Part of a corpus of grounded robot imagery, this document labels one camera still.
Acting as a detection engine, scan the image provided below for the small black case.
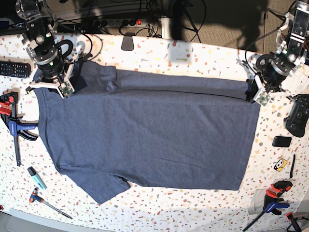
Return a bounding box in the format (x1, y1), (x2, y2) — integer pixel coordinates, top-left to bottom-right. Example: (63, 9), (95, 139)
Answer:
(272, 136), (292, 147)

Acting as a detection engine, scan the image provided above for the blue grey T-shirt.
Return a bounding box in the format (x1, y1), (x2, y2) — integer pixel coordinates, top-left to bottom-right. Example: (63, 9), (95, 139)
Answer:
(34, 61), (260, 204)

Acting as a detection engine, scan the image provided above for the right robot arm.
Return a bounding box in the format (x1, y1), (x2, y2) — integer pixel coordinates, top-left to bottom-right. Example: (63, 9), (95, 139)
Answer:
(15, 0), (74, 98)

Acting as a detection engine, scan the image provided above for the teal highlighter pen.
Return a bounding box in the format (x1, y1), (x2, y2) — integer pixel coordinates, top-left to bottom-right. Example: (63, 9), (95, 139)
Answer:
(27, 166), (47, 190)

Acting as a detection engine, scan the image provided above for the black game controller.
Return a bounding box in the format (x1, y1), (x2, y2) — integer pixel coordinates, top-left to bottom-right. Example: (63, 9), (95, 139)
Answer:
(284, 94), (309, 138)

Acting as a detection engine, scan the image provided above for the white power strip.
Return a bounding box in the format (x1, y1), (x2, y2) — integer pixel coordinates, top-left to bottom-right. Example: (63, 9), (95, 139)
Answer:
(93, 19), (148, 28)

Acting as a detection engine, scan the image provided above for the orange T-handle hex key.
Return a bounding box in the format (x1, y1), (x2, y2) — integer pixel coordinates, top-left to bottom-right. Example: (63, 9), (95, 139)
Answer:
(29, 187), (72, 219)

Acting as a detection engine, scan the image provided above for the patterned terrazzo table cloth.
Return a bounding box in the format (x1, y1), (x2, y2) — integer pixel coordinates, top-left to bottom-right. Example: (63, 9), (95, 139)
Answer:
(0, 34), (309, 232)

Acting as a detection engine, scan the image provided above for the black TV remote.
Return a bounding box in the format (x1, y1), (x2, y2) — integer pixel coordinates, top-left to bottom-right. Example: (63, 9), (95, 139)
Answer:
(0, 61), (31, 78)

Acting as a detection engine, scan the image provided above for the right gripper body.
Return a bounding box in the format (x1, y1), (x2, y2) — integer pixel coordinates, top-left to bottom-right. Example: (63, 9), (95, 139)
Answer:
(26, 62), (75, 98)

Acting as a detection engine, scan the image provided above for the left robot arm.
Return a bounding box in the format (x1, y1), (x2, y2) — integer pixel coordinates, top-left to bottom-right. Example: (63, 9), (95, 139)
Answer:
(247, 0), (309, 106)

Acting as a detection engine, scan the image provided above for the red black bar clamp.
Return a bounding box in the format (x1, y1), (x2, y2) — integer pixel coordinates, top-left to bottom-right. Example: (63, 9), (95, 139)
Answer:
(242, 181), (293, 232)

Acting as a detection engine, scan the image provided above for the dark grey table clip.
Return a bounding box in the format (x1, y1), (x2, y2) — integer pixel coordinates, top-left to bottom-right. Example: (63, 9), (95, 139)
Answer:
(121, 32), (135, 51)

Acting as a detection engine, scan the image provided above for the yellow face sticker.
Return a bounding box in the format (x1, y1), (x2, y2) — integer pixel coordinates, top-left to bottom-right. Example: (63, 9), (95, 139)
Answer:
(273, 158), (287, 172)

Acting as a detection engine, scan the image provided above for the blue black bar clamp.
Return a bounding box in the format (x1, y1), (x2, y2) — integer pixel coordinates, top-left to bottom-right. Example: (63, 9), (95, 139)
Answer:
(0, 92), (38, 167)

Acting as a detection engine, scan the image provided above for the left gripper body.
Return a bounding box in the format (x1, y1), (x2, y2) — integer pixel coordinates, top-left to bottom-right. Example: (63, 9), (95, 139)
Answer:
(251, 75), (293, 106)

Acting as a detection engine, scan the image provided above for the white table leg post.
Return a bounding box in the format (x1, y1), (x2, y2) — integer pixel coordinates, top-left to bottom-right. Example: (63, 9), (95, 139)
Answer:
(161, 17), (172, 40)

